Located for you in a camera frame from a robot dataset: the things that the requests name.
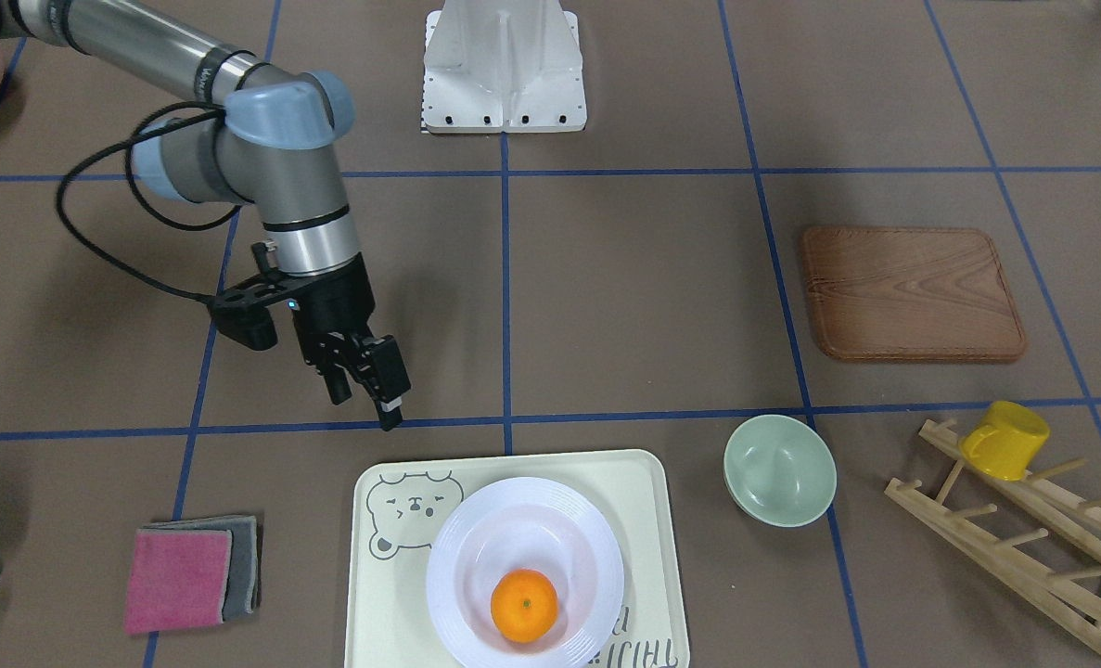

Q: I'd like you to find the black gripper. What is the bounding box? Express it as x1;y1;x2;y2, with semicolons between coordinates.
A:
291;253;413;431

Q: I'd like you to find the white round plate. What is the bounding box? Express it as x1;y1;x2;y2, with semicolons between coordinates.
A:
426;477;625;667

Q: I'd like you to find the orange fruit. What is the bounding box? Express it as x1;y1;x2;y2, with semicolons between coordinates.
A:
490;568;559;644

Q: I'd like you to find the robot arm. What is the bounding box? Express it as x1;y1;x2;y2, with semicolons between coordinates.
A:
0;1;411;430

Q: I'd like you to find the cream bear serving tray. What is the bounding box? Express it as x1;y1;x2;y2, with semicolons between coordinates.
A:
345;449;691;667

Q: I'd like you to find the pink folded cloth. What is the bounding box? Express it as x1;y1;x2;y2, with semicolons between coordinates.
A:
123;529;232;636

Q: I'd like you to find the light green bowl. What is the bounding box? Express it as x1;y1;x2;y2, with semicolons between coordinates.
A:
723;414;838;528

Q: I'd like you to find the wooden cutting board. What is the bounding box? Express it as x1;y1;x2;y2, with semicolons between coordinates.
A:
799;225;1028;364

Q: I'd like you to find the yellow mug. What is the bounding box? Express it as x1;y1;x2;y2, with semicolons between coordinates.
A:
960;399;1051;482

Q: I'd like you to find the wooden dish rack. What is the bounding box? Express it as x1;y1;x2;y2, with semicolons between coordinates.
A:
884;419;1101;656

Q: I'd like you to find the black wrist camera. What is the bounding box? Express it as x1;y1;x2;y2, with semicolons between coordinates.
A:
206;269;287;352

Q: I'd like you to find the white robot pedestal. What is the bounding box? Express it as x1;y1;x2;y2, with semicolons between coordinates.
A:
419;1;588;135

